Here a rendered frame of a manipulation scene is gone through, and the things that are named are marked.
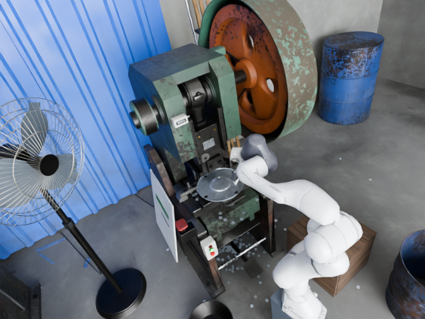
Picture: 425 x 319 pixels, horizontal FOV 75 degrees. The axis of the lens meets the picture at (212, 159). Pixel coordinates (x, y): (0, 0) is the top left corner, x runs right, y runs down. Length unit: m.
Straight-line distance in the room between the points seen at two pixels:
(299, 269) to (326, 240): 0.28
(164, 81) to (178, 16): 1.38
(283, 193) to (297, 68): 0.57
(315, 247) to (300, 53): 0.81
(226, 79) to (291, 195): 0.68
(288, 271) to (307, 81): 0.83
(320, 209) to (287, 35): 0.75
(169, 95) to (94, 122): 1.39
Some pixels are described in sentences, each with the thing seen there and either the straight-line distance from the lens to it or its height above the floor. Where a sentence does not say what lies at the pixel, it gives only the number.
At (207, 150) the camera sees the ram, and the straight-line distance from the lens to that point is 1.59.
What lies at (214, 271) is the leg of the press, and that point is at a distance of 1.97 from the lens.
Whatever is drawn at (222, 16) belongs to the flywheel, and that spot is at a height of 1.62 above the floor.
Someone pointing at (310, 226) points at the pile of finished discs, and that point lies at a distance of 2.03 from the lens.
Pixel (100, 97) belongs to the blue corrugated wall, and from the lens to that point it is 2.56.
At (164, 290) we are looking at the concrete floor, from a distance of 2.31.
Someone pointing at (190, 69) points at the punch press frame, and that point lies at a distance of 1.40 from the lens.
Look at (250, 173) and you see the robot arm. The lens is 1.12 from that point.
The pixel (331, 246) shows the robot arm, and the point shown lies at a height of 1.12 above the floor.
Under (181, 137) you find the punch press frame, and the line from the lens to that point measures 1.41.
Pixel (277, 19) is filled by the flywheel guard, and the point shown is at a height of 1.64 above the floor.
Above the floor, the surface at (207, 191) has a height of 0.78.
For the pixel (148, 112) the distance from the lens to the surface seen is 1.35.
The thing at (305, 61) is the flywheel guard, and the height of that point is 1.47.
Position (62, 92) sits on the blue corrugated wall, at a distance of 2.51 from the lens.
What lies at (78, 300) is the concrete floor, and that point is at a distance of 2.59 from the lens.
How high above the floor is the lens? 1.96
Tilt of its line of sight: 38 degrees down
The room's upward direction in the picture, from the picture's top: 12 degrees counter-clockwise
